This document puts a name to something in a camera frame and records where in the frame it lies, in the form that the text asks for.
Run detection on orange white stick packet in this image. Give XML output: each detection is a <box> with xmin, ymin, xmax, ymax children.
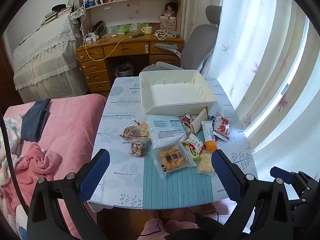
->
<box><xmin>201</xmin><ymin>120</ymin><xmax>217</xmax><ymax>153</ymax></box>

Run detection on dark red chocolate packet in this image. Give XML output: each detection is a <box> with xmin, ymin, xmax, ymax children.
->
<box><xmin>180</xmin><ymin>114</ymin><xmax>194</xmax><ymax>127</ymax></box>

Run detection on dark trash bin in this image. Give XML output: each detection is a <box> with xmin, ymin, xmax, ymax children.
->
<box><xmin>115</xmin><ymin>62</ymin><xmax>134</xmax><ymax>78</ymax></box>

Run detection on grey office chair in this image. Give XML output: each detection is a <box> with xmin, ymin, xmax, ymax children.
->
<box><xmin>141</xmin><ymin>5</ymin><xmax>223</xmax><ymax>78</ymax></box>

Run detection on stack of books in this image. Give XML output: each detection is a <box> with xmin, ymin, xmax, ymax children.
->
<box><xmin>41</xmin><ymin>4</ymin><xmax>73</xmax><ymax>25</ymax></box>

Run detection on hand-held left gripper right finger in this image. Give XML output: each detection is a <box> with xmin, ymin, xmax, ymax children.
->
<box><xmin>211</xmin><ymin>149</ymin><xmax>293</xmax><ymax>240</ymax></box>

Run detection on white cable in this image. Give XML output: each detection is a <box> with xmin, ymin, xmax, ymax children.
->
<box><xmin>154</xmin><ymin>29</ymin><xmax>170</xmax><ymax>40</ymax></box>

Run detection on clear yellow cracker packet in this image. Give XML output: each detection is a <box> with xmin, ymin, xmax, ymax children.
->
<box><xmin>196</xmin><ymin>151</ymin><xmax>215</xmax><ymax>175</ymax></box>

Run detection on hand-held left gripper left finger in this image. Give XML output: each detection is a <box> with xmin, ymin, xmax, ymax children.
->
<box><xmin>26</xmin><ymin>149</ymin><xmax>110</xmax><ymax>240</ymax></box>

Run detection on yellow cable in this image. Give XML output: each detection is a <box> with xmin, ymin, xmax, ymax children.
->
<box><xmin>84</xmin><ymin>36</ymin><xmax>133</xmax><ymax>62</ymax></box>

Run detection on large light blue packet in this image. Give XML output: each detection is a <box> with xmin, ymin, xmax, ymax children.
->
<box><xmin>145</xmin><ymin>114</ymin><xmax>190</xmax><ymax>150</ymax></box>

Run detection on white printed box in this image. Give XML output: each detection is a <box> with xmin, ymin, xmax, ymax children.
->
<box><xmin>160</xmin><ymin>16</ymin><xmax>177</xmax><ymax>32</ymax></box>

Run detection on dark blue cloth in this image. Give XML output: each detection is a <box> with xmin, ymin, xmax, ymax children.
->
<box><xmin>21</xmin><ymin>98</ymin><xmax>52</xmax><ymax>142</ymax></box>

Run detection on white plastic storage bin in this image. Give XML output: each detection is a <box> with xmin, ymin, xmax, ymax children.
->
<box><xmin>139</xmin><ymin>69</ymin><xmax>217</xmax><ymax>117</ymax></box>

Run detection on person's pink pants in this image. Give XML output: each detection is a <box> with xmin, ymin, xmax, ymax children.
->
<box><xmin>142</xmin><ymin>209</ymin><xmax>198</xmax><ymax>240</ymax></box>

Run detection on wooden desk with drawers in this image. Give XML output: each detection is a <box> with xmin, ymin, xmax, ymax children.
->
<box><xmin>76</xmin><ymin>34</ymin><xmax>185</xmax><ymax>95</ymax></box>

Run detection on red date print packet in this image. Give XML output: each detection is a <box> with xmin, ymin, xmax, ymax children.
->
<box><xmin>212</xmin><ymin>112</ymin><xmax>230</xmax><ymax>142</ymax></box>

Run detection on black pouch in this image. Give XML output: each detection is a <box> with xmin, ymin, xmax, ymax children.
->
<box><xmin>89</xmin><ymin>21</ymin><xmax>107</xmax><ymax>37</ymax></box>

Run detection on small doll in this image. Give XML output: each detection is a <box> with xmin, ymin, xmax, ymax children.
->
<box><xmin>164</xmin><ymin>2</ymin><xmax>178</xmax><ymax>18</ymax></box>

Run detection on clear nut ball packet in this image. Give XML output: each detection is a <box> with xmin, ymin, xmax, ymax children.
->
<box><xmin>130</xmin><ymin>140</ymin><xmax>150</xmax><ymax>158</ymax></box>
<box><xmin>119</xmin><ymin>120</ymin><xmax>140</xmax><ymax>140</ymax></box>

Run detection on crumpled pink garment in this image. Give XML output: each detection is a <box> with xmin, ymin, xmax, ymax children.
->
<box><xmin>16</xmin><ymin>141</ymin><xmax>63</xmax><ymax>180</ymax></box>

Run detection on wooden bookshelf hutch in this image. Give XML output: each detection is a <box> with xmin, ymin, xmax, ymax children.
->
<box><xmin>77</xmin><ymin>0</ymin><xmax>184</xmax><ymax>34</ymax></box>

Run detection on clear orange puffs packet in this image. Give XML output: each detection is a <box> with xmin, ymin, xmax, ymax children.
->
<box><xmin>152</xmin><ymin>142</ymin><xmax>198</xmax><ymax>179</ymax></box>

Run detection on pink blanket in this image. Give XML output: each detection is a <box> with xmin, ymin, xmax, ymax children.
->
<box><xmin>0</xmin><ymin>94</ymin><xmax>108</xmax><ymax>240</ymax></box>

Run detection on floral quilt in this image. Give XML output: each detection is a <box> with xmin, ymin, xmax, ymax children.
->
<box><xmin>0</xmin><ymin>115</ymin><xmax>25</xmax><ymax>180</ymax></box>

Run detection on small green packet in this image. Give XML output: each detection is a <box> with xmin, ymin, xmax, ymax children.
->
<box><xmin>184</xmin><ymin>144</ymin><xmax>203</xmax><ymax>162</ymax></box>

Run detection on yellow chips packet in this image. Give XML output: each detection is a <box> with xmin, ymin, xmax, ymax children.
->
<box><xmin>139</xmin><ymin>120</ymin><xmax>150</xmax><ymax>140</ymax></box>

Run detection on floral cloth bag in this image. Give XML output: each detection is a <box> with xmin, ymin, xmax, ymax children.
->
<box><xmin>70</xmin><ymin>7</ymin><xmax>85</xmax><ymax>23</ymax></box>

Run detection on small red white packet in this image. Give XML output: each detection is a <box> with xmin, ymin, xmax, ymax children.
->
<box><xmin>184</xmin><ymin>132</ymin><xmax>204</xmax><ymax>154</ymax></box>

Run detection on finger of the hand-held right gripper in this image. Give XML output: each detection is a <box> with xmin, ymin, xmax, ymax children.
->
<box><xmin>269</xmin><ymin>166</ymin><xmax>304</xmax><ymax>185</ymax></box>

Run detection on beige biscuit packet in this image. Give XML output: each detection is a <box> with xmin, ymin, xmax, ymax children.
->
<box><xmin>189</xmin><ymin>106</ymin><xmax>209</xmax><ymax>135</ymax></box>

